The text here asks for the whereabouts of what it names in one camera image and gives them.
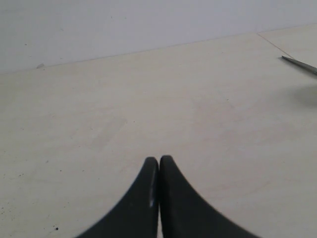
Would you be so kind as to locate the thin grey metal strip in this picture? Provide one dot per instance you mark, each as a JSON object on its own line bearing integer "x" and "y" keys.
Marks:
{"x": 302, "y": 65}

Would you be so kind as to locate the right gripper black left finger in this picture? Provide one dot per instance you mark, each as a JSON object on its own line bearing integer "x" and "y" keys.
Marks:
{"x": 136, "y": 214}

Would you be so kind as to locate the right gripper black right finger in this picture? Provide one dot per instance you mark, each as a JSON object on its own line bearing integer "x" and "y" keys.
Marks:
{"x": 184, "y": 213}

